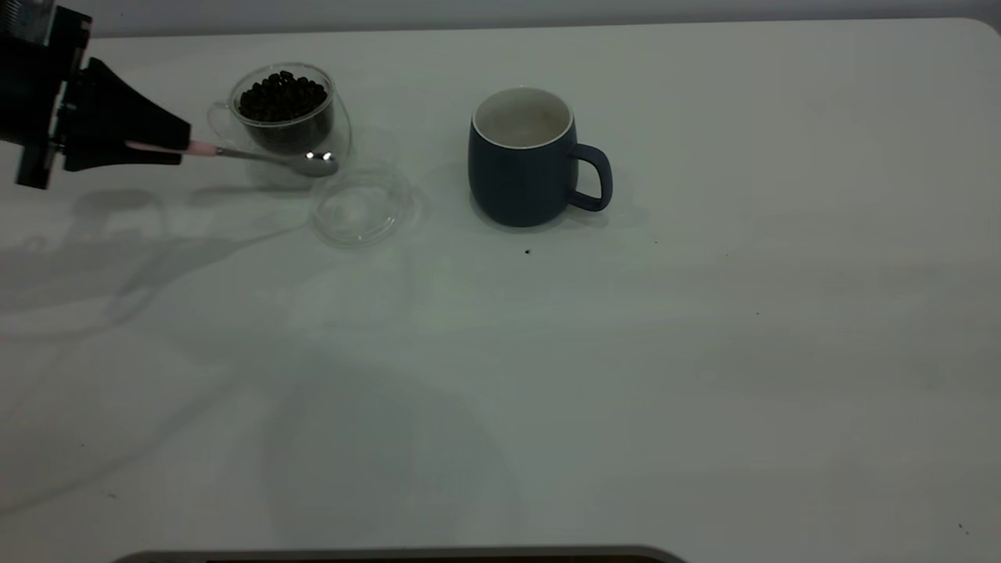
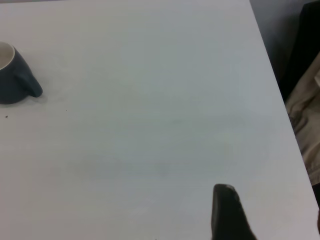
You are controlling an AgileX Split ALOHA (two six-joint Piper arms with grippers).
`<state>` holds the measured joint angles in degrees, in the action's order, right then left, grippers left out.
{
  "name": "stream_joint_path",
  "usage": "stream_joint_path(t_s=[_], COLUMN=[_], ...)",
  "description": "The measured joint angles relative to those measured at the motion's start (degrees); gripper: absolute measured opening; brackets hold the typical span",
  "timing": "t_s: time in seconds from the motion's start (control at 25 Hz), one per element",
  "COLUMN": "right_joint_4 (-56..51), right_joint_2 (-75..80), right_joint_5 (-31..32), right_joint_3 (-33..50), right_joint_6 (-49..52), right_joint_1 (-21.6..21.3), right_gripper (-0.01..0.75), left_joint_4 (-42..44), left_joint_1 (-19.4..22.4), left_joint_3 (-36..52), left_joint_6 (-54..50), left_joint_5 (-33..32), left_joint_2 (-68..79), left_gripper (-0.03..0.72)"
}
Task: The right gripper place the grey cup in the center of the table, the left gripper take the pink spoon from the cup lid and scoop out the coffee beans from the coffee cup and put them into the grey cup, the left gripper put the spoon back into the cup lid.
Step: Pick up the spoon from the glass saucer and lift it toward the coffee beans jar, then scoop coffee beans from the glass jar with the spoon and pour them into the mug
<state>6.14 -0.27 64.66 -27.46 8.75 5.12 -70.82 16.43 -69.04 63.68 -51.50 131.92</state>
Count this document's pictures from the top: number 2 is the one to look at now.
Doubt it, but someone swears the grey ceramic mug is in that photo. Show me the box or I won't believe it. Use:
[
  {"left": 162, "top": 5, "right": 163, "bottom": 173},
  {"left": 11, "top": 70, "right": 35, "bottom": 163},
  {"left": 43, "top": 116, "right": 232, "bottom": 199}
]
[{"left": 0, "top": 41, "right": 44, "bottom": 105}]

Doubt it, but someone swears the beige crumpled fabric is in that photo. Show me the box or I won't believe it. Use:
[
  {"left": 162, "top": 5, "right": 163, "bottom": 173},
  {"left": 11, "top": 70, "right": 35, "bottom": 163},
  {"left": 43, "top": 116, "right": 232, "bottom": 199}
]
[{"left": 284, "top": 51, "right": 320, "bottom": 187}]

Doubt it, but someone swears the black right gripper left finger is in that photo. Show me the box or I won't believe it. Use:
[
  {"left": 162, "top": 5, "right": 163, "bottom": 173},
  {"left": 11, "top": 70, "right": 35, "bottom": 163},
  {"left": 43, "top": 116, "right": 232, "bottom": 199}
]
[{"left": 209, "top": 183, "right": 258, "bottom": 240}]

